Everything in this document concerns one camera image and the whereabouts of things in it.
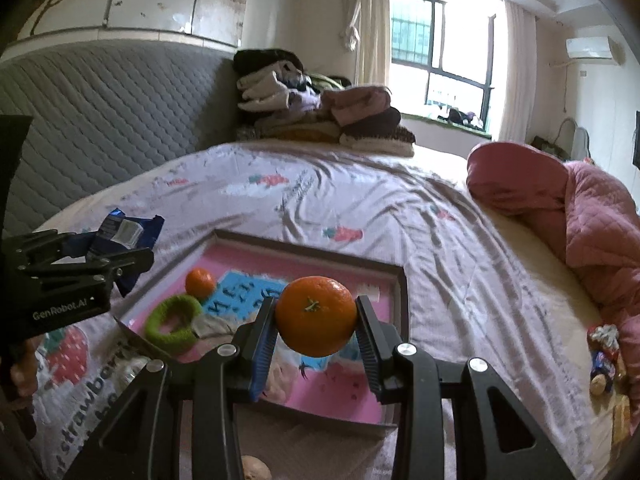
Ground window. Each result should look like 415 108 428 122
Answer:
389 0 496 136

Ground grey quilted headboard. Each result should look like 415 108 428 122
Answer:
0 40 241 241

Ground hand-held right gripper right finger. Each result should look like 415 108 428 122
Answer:
354 295 576 480

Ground pink quilt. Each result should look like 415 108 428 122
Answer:
466 142 640 361

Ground orange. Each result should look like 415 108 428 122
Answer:
275 276 358 358
185 268 217 300

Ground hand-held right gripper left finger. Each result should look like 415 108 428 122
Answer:
65 296 280 480

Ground white air conditioner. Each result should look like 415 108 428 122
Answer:
566 36 625 66

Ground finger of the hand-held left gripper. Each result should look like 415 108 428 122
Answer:
5 230 68 271
25 247 155 293

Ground pink tray box lid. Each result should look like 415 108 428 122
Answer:
112 229 408 433

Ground clothes on windowsill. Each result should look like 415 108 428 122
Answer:
425 105 488 131

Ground small toys by blanket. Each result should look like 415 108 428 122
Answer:
587 324 626 396

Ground white backed chair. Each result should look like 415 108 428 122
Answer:
531 117 591 161

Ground green fuzzy hair scrunchie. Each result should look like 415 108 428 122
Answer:
145 294 203 347

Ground yellow packet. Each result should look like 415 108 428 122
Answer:
612 395 632 446

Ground cream curtain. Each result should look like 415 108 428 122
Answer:
502 0 538 143
340 0 391 86

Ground beige round object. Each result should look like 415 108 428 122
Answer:
241 455 273 480

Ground blue snack packet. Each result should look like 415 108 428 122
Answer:
67 208 166 297

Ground pile of folded clothes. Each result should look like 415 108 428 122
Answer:
234 49 417 157

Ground person's left hand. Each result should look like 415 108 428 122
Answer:
10 337 42 401

